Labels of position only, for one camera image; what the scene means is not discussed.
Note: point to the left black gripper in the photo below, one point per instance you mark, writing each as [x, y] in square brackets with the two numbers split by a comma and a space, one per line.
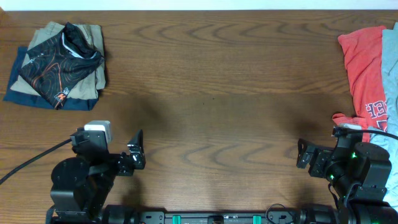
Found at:
[131, 159]

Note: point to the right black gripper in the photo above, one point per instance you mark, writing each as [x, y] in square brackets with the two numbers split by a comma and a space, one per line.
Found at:
[313, 160]

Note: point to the black printed cycling jersey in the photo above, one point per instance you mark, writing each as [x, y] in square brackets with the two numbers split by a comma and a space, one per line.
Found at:
[55, 66]

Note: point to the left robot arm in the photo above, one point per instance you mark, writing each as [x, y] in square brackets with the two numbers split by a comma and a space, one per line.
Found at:
[82, 183]

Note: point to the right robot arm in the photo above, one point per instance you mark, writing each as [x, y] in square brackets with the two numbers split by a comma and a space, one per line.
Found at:
[357, 173]

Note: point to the folded khaki pants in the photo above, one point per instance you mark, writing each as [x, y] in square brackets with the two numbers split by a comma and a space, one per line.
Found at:
[86, 89]

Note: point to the light blue t-shirt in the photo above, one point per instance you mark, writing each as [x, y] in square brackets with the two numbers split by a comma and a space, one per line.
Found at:
[388, 139]

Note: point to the red t-shirt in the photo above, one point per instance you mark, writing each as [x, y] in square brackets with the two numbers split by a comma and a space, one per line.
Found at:
[362, 50]

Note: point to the folded navy blue garment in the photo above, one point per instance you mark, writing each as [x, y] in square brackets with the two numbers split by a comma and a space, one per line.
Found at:
[37, 101]

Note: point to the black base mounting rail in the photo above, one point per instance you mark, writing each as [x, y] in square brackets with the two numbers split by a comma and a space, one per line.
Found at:
[268, 217]

